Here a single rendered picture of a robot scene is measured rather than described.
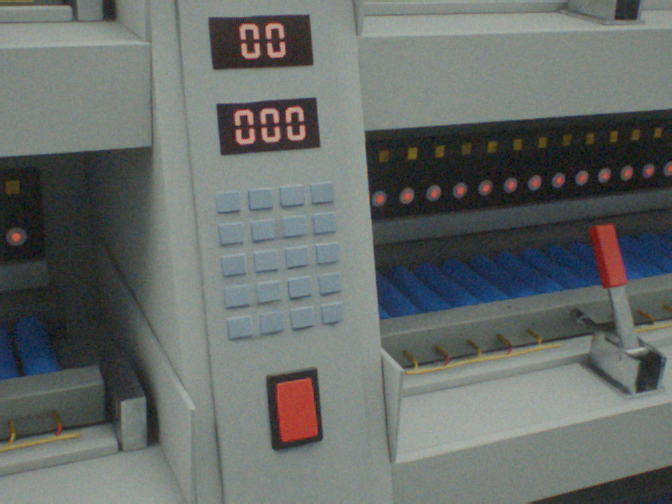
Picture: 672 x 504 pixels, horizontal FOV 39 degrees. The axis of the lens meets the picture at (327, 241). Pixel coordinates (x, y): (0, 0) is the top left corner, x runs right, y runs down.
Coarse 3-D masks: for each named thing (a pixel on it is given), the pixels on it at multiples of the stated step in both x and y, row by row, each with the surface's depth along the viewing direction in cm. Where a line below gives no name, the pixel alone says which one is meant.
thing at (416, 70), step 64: (384, 0) 51; (448, 0) 50; (512, 0) 52; (576, 0) 52; (640, 0) 50; (384, 64) 44; (448, 64) 45; (512, 64) 47; (576, 64) 48; (640, 64) 50; (384, 128) 45
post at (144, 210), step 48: (336, 0) 42; (96, 192) 55; (144, 192) 43; (192, 192) 40; (96, 240) 57; (144, 240) 45; (192, 240) 40; (144, 288) 46; (192, 288) 40; (192, 336) 40; (192, 384) 41; (384, 432) 44; (384, 480) 44
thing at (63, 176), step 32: (416, 128) 67; (448, 128) 68; (480, 128) 69; (512, 128) 70; (0, 160) 56; (32, 160) 57; (64, 160) 57; (64, 192) 58; (64, 224) 58; (64, 256) 58; (32, 288) 57; (64, 288) 58; (96, 288) 59
